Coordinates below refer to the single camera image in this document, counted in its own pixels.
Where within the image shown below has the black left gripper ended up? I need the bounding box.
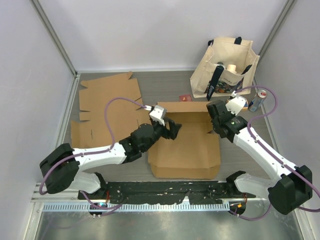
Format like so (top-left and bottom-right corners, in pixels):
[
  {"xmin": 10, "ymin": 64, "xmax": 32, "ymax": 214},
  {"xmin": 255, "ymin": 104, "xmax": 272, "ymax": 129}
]
[{"xmin": 142, "ymin": 118, "xmax": 182, "ymax": 153}]

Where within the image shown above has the brown cardboard box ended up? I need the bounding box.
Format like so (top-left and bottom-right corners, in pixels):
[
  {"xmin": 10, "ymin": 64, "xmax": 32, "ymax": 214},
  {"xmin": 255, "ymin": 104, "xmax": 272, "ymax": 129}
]
[{"xmin": 148, "ymin": 101, "xmax": 221, "ymax": 180}]

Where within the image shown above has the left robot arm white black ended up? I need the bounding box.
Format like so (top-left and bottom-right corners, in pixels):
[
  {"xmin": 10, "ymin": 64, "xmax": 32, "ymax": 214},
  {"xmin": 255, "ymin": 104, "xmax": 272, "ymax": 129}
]
[{"xmin": 39, "ymin": 119, "xmax": 182, "ymax": 200}]

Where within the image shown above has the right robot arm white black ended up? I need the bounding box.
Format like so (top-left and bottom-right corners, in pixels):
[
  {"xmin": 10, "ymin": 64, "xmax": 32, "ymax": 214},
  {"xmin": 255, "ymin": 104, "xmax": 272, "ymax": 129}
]
[{"xmin": 206, "ymin": 100, "xmax": 313, "ymax": 215}]

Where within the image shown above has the small red card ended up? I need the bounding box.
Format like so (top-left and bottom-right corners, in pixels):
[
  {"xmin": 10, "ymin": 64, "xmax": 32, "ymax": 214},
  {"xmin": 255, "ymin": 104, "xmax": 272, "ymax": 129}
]
[{"xmin": 179, "ymin": 94, "xmax": 193, "ymax": 102}]

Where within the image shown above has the silver blue energy drink can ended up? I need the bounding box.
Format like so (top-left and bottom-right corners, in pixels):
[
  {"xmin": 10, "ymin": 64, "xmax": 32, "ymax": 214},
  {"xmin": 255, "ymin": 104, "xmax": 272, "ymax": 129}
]
[{"xmin": 248, "ymin": 90, "xmax": 267, "ymax": 112}]

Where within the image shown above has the beige paper roll in bag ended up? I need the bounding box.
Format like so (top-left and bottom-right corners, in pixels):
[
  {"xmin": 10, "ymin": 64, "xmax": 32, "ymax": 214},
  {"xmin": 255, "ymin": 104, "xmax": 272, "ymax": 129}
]
[{"xmin": 226, "ymin": 64, "xmax": 237, "ymax": 74}]

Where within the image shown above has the beige canvas tote bag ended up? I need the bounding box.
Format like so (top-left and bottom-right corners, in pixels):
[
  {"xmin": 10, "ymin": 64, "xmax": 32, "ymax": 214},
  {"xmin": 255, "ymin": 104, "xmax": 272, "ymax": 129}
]
[{"xmin": 190, "ymin": 36, "xmax": 260, "ymax": 101}]

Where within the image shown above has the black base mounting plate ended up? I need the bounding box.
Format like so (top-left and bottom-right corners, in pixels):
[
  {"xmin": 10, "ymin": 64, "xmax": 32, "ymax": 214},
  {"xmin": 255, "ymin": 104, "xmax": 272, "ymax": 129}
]
[{"xmin": 87, "ymin": 180, "xmax": 255, "ymax": 205}]

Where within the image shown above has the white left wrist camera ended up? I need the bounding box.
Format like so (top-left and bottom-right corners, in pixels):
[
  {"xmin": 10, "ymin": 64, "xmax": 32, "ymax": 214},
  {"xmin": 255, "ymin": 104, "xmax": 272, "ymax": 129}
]
[{"xmin": 149, "ymin": 105, "xmax": 167, "ymax": 126}]

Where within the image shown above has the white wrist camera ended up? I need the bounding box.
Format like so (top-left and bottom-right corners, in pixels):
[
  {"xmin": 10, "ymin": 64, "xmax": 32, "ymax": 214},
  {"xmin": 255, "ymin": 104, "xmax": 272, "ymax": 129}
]
[
  {"xmin": 149, "ymin": 105, "xmax": 167, "ymax": 126},
  {"xmin": 225, "ymin": 96, "xmax": 247, "ymax": 116}
]

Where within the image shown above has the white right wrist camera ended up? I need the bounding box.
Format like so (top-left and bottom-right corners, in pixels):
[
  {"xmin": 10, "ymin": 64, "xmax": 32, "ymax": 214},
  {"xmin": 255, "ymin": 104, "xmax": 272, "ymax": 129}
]
[{"xmin": 225, "ymin": 96, "xmax": 247, "ymax": 116}]

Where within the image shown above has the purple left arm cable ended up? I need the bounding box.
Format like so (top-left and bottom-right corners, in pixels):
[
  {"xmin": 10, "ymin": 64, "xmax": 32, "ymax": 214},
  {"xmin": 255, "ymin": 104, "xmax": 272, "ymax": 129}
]
[{"xmin": 39, "ymin": 96, "xmax": 153, "ymax": 216}]

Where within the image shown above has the slotted aluminium cable duct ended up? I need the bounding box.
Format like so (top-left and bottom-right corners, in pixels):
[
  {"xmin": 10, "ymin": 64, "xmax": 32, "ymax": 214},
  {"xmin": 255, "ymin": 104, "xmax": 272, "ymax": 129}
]
[{"xmin": 42, "ymin": 201, "xmax": 230, "ymax": 213}]

